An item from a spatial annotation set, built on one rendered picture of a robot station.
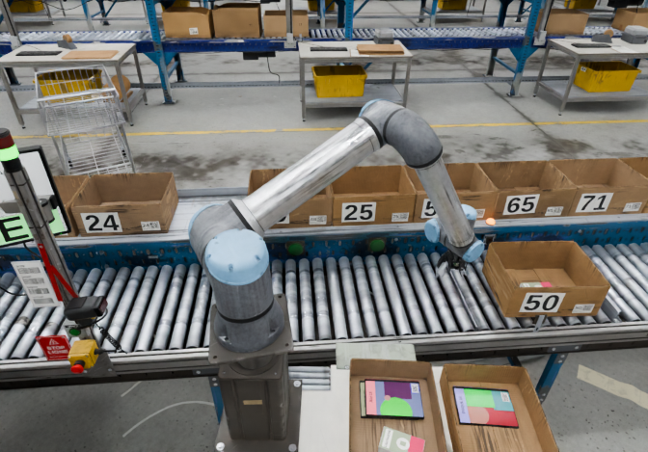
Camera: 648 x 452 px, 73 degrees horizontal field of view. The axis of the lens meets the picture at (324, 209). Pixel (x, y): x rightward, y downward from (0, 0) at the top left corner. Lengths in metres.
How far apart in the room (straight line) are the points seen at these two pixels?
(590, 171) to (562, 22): 4.48
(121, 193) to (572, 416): 2.58
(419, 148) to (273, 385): 0.78
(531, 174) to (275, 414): 1.86
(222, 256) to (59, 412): 1.89
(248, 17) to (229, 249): 5.14
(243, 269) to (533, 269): 1.57
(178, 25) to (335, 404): 5.33
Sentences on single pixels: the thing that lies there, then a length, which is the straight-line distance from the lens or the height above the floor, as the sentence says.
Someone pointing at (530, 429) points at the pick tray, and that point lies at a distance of 1.72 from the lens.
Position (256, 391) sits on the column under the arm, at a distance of 1.35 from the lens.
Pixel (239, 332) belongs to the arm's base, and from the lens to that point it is 1.17.
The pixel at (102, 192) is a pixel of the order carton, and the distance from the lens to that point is 2.50.
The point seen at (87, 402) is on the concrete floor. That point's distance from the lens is 2.80.
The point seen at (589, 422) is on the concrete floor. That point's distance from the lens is 2.83.
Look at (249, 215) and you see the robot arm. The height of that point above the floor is 1.45.
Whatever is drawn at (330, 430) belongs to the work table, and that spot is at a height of 0.75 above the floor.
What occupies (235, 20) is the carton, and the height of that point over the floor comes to 1.00.
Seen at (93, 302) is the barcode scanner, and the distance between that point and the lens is 1.63.
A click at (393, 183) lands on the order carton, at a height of 0.94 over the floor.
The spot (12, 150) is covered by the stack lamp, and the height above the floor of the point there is 1.61.
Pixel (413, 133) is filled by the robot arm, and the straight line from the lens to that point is 1.26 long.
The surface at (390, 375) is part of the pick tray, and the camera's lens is 1.70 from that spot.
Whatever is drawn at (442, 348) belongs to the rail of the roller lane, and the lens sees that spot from 1.90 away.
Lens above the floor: 2.14
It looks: 34 degrees down
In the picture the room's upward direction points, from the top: 1 degrees clockwise
